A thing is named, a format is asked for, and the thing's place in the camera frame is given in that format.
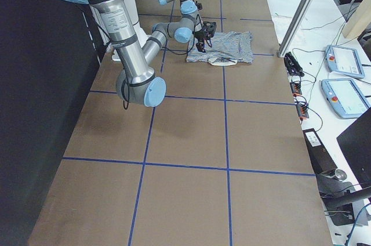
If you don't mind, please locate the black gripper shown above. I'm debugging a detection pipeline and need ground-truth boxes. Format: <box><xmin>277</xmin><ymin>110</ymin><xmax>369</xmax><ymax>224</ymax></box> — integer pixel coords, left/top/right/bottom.
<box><xmin>194</xmin><ymin>30</ymin><xmax>206</xmax><ymax>53</ymax></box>

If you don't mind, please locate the striped polo shirt white collar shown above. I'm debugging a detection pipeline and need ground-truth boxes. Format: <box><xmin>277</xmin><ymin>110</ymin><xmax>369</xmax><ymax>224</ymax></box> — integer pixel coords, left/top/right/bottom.
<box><xmin>185</xmin><ymin>31</ymin><xmax>254</xmax><ymax>66</ymax></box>

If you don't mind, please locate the black connector bundle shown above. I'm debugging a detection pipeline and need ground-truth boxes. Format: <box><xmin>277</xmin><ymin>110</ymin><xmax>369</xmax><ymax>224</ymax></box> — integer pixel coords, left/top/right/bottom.
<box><xmin>283</xmin><ymin>52</ymin><xmax>305</xmax><ymax>77</ymax></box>

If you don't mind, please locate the orange black terminal block strip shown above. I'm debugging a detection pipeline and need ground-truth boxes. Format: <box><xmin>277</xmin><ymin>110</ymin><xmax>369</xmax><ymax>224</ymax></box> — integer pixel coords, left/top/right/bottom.
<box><xmin>289</xmin><ymin>81</ymin><xmax>309</xmax><ymax>121</ymax></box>

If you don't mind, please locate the upper blue teach pendant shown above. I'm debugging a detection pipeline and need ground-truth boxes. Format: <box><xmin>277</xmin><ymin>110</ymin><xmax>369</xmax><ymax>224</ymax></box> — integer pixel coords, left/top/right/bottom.
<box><xmin>325</xmin><ymin>45</ymin><xmax>365</xmax><ymax>79</ymax></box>

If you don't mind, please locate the blue teach pendant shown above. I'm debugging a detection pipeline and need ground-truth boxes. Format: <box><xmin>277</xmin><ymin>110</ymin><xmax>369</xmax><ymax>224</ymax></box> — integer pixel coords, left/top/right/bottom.
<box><xmin>321</xmin><ymin>78</ymin><xmax>370</xmax><ymax>119</ymax></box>
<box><xmin>325</xmin><ymin>45</ymin><xmax>365</xmax><ymax>79</ymax></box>

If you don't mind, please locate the lower blue teach pendant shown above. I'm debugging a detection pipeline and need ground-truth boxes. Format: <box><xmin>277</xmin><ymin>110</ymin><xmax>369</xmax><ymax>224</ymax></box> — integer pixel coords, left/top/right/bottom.
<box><xmin>321</xmin><ymin>78</ymin><xmax>370</xmax><ymax>119</ymax></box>

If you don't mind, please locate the wooden beam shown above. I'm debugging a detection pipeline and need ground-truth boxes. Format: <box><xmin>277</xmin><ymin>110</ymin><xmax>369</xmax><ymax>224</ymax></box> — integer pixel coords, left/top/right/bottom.
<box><xmin>342</xmin><ymin>0</ymin><xmax>370</xmax><ymax>39</ymax></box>

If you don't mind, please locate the black box with white label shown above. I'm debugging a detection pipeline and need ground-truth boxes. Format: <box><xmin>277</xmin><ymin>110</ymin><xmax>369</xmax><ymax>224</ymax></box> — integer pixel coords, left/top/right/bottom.
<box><xmin>303</xmin><ymin>128</ymin><xmax>337</xmax><ymax>174</ymax></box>

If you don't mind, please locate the black monitor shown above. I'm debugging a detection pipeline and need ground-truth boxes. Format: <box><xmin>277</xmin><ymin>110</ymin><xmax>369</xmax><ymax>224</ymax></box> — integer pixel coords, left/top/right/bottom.
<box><xmin>337</xmin><ymin>109</ymin><xmax>370</xmax><ymax>187</ymax></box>

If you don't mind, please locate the silver round knob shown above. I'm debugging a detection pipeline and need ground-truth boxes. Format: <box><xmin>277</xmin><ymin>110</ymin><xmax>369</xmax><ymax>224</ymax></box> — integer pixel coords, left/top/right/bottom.
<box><xmin>334</xmin><ymin>169</ymin><xmax>347</xmax><ymax>182</ymax></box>

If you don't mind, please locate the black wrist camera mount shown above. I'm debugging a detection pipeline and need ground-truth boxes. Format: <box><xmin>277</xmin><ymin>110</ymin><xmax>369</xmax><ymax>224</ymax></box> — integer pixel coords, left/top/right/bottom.
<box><xmin>202</xmin><ymin>21</ymin><xmax>217</xmax><ymax>40</ymax></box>

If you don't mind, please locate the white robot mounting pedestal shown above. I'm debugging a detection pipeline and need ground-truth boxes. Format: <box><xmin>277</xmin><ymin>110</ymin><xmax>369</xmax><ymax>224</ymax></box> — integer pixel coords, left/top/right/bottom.
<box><xmin>108</xmin><ymin>0</ymin><xmax>147</xmax><ymax>70</ymax></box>

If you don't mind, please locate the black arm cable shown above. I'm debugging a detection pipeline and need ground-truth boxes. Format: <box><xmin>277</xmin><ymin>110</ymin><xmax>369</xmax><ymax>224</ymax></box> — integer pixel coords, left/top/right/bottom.
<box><xmin>95</xmin><ymin>13</ymin><xmax>214</xmax><ymax>110</ymax></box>

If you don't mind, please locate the aluminium frame post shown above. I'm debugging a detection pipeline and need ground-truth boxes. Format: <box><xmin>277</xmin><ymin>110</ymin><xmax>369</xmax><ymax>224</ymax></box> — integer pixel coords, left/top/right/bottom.
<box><xmin>278</xmin><ymin>0</ymin><xmax>312</xmax><ymax>57</ymax></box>

